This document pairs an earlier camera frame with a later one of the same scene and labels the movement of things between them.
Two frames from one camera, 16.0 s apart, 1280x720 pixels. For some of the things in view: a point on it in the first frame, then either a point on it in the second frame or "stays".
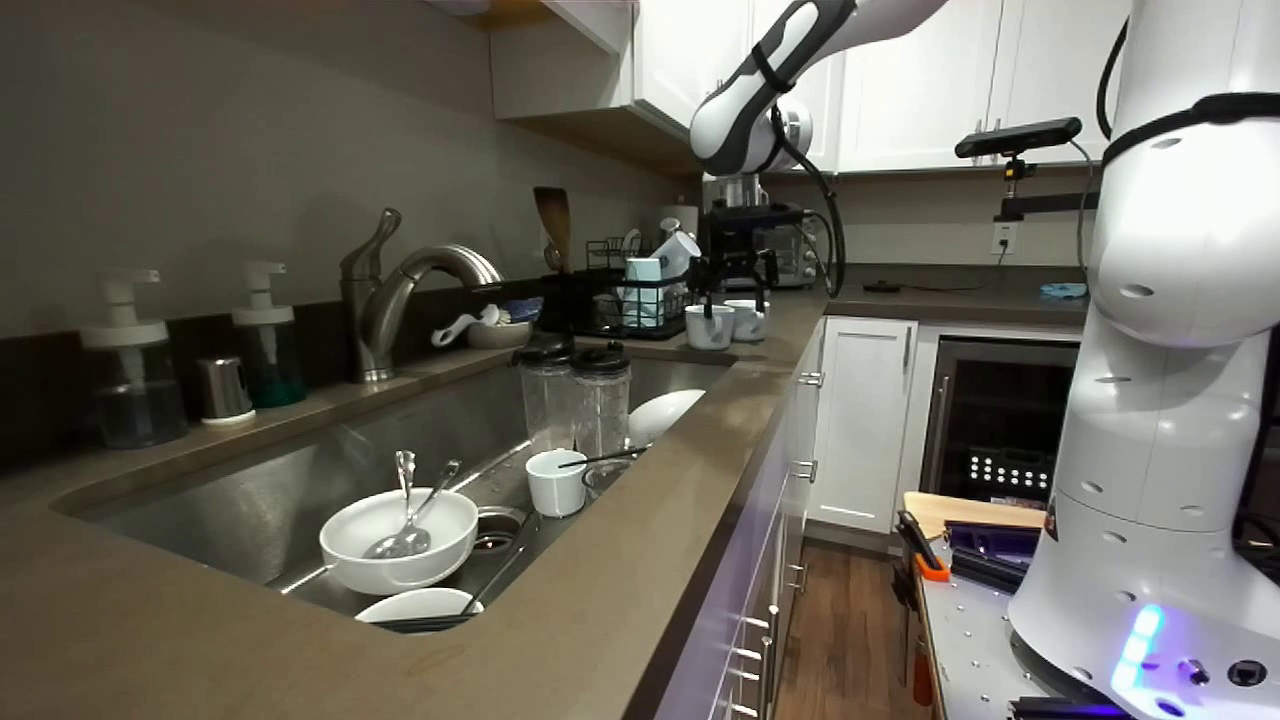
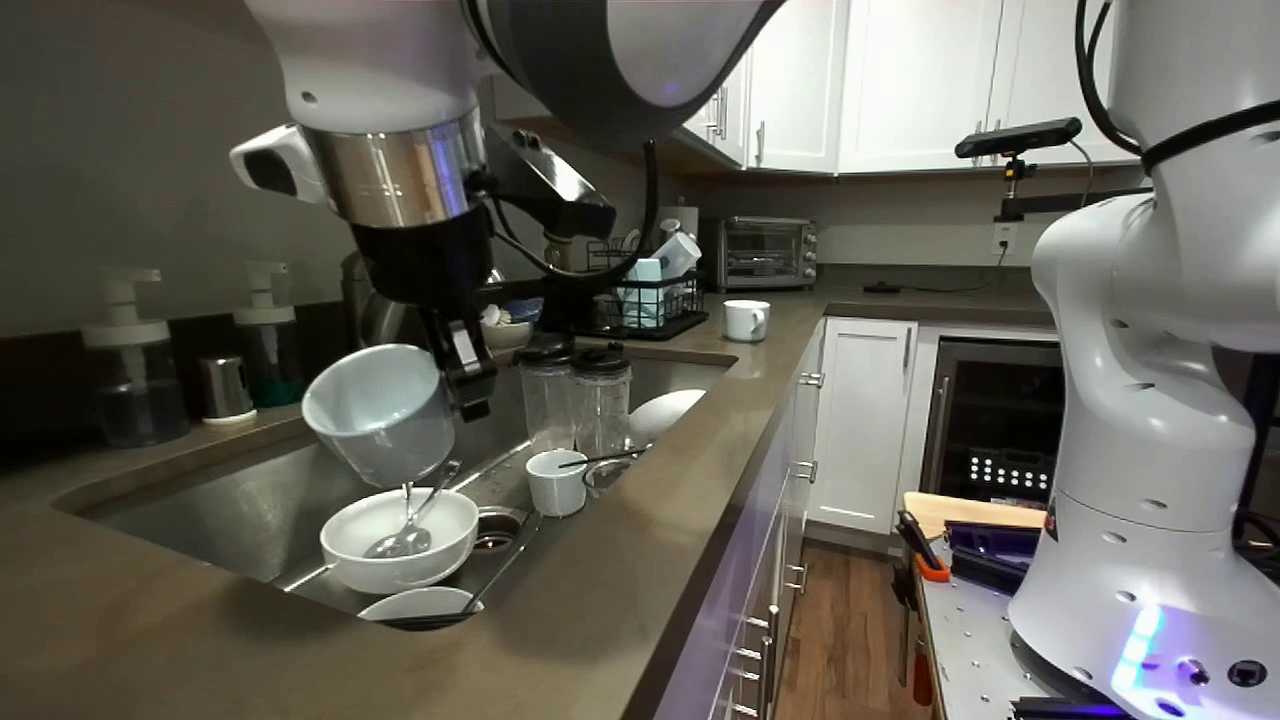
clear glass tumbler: x=601 y=376 stays
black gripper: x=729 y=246 to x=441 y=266
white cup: x=709 y=329 to x=387 y=410
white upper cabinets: x=894 y=99 stays
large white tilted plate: x=653 y=419 stays
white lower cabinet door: x=860 y=421 stays
